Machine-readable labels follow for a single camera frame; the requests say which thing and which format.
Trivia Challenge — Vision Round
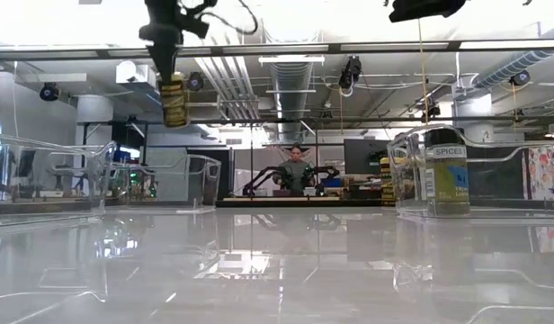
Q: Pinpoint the grey ribbed ceiling duct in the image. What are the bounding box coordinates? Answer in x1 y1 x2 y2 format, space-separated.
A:
270 61 315 131

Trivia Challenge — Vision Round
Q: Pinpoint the striped flexible ceiling duct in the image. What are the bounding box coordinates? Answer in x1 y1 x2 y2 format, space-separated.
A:
472 26 554 89

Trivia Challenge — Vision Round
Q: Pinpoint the person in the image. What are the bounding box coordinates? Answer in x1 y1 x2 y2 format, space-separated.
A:
272 142 318 198

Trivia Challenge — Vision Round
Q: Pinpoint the white ceiling light fixture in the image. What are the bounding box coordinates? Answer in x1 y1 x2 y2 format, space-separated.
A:
257 55 326 65

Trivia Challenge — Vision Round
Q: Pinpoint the white ceiling light bar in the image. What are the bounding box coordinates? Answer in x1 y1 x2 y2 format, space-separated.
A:
15 72 88 84

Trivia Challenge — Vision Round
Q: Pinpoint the black dome ceiling camera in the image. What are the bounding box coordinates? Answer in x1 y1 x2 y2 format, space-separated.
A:
510 69 532 87
39 82 61 103
186 71 205 93

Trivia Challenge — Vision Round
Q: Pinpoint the small black ceiling device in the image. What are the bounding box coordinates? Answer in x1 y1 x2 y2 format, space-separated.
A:
421 102 442 123

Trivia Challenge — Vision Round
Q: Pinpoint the black hanging ceiling device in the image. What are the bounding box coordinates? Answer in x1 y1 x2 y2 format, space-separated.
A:
338 56 363 98

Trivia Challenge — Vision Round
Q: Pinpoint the green herb jar black lid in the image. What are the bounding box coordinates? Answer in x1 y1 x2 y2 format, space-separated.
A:
424 128 471 217

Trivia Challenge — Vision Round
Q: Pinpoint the white round column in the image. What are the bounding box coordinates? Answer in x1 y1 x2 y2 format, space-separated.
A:
76 94 114 148
454 92 494 144

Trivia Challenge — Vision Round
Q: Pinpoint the white ceiling unit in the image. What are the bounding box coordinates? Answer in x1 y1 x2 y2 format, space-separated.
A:
114 60 157 86

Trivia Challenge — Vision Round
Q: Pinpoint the yellow hanging cord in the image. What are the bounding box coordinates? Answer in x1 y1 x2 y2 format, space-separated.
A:
415 20 431 127

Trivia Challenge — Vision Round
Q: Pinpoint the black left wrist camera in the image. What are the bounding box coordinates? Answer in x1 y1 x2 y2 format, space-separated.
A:
177 0 219 40

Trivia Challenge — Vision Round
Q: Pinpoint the clear plastic bin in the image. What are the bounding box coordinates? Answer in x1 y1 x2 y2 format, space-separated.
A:
0 130 121 229
386 123 554 226
106 154 223 216

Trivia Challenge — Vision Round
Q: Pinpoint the wooden background table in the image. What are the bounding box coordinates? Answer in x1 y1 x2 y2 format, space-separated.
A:
216 196 386 209

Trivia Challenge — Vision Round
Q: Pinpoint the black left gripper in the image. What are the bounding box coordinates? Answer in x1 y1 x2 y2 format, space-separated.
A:
138 0 183 86

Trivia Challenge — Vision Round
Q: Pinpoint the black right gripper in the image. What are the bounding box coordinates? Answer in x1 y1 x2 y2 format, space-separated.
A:
388 0 467 23

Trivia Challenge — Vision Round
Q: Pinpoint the floral cloth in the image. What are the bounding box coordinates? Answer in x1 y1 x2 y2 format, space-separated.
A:
523 147 554 203

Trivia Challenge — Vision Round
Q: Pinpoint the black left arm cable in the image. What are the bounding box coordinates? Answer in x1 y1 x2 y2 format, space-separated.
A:
200 0 260 37

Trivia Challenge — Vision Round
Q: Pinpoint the black frame beam with lights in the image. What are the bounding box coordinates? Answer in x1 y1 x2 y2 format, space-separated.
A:
0 41 554 60

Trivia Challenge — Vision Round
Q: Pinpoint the lit blue screen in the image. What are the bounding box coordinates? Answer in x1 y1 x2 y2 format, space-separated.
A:
112 146 142 163

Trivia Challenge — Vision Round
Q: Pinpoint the black monitor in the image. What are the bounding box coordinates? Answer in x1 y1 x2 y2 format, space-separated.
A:
343 138 392 176

